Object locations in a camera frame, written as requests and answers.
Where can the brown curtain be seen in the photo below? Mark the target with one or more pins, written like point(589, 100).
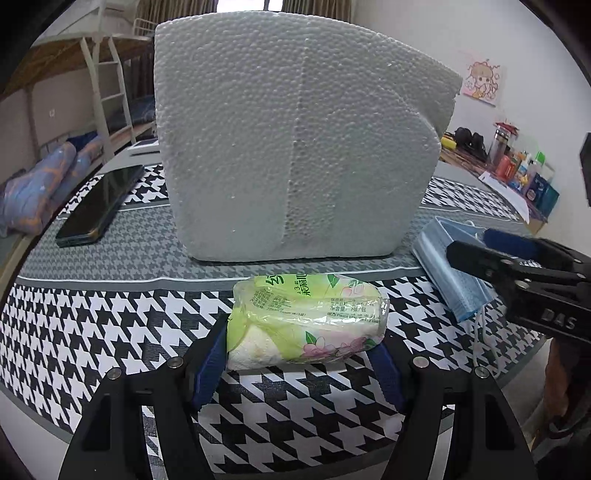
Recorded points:
point(318, 8)
point(184, 7)

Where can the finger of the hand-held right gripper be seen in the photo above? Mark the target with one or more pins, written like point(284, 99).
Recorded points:
point(475, 261)
point(512, 241)

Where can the grey bunk bed ladder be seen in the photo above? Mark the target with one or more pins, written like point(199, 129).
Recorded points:
point(108, 87)

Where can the white foam box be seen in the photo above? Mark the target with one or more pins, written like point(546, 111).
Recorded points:
point(295, 138)

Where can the white paper sheet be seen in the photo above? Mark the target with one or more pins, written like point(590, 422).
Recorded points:
point(505, 196)

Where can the cluttered desk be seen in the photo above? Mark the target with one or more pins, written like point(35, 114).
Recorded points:
point(466, 164)

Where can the black bag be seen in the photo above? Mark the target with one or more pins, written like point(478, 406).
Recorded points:
point(471, 144)

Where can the black smartphone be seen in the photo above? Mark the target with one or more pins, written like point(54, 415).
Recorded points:
point(101, 203)

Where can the blue face mask stack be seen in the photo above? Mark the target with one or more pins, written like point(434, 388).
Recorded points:
point(450, 286)

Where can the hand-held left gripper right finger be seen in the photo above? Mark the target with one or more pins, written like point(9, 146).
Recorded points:
point(387, 376)

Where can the glass balcony door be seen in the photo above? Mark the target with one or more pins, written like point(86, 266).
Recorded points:
point(273, 3)

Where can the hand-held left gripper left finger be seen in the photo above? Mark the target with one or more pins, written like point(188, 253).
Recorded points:
point(210, 369)

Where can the houndstooth table mat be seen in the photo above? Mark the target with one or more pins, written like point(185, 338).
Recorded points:
point(115, 300)

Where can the white remote control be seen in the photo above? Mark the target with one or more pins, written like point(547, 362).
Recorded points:
point(144, 146)

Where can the blue plaid bedding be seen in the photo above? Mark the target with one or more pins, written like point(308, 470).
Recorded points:
point(142, 110)

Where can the blue orange quilt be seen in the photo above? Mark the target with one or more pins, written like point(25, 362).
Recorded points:
point(41, 184)

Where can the pink cartoon wall poster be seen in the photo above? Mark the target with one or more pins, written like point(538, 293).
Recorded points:
point(482, 83)

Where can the person's right hand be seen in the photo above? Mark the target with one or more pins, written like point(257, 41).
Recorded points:
point(558, 378)

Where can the green floral tissue packet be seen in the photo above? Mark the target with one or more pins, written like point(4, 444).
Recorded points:
point(304, 318)

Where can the row of toiletry bottles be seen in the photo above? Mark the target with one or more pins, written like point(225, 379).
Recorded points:
point(521, 170)

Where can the grey metal bunk bed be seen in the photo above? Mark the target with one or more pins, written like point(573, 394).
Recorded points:
point(55, 60)

